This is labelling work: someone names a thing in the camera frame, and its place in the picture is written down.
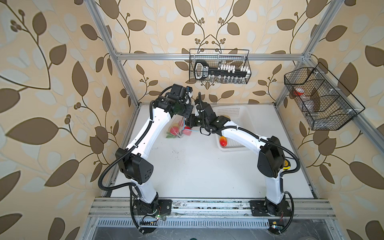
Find clear zip top bag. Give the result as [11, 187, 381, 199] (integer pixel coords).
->
[166, 116, 197, 139]

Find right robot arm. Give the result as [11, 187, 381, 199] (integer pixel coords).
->
[186, 93, 301, 206]

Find side wire basket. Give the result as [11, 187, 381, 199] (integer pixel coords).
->
[284, 62, 366, 131]

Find red yellow mango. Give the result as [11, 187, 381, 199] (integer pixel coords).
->
[219, 136, 228, 148]

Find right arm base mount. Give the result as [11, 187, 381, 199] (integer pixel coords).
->
[249, 198, 292, 217]

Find red white item in basket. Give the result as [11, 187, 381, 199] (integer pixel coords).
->
[293, 88, 305, 97]

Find yellow black tape measure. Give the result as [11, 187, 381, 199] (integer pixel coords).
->
[283, 160, 291, 171]

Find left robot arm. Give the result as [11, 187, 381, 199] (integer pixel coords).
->
[98, 84, 194, 204]

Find white plastic basket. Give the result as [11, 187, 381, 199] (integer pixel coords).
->
[211, 105, 261, 152]

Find aluminium front rail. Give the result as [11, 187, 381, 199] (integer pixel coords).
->
[89, 198, 336, 220]

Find back wire basket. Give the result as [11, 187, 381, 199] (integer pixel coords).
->
[189, 48, 252, 85]

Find green leafy vegetable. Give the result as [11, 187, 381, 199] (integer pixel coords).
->
[166, 134, 176, 139]

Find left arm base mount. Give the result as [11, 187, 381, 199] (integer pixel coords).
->
[133, 199, 173, 216]

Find black tool in basket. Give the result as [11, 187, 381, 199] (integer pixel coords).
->
[192, 60, 252, 81]

